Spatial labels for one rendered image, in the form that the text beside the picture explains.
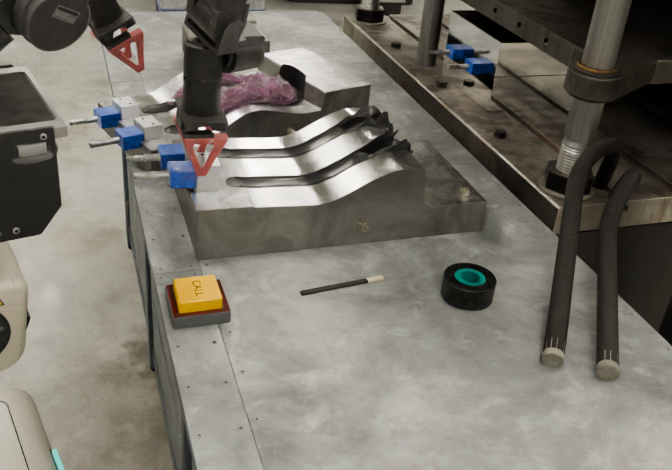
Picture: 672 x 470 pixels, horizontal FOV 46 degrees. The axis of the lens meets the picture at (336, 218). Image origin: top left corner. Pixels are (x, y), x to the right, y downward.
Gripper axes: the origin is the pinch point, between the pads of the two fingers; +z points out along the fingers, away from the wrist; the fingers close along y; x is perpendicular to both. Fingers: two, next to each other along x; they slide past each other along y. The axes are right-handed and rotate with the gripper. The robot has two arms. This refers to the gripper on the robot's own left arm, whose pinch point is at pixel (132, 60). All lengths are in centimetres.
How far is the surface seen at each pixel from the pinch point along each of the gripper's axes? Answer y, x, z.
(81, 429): 16, 56, 84
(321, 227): -42.2, -7.3, 21.2
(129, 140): -3.8, 8.4, 11.0
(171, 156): -20.6, 5.1, 8.2
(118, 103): 8.7, 5.5, 10.1
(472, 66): 3, -71, 49
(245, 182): -30.7, -1.9, 13.7
